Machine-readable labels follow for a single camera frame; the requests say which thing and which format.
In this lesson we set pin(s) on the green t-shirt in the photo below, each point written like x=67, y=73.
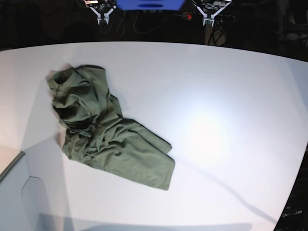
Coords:
x=98, y=135

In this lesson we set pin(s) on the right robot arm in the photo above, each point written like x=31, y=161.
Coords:
x=98, y=3

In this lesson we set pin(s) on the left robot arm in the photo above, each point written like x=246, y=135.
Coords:
x=211, y=3

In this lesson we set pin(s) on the black power strip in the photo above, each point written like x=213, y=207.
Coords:
x=189, y=16

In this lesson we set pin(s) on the blue plastic bin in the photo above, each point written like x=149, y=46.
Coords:
x=138, y=5

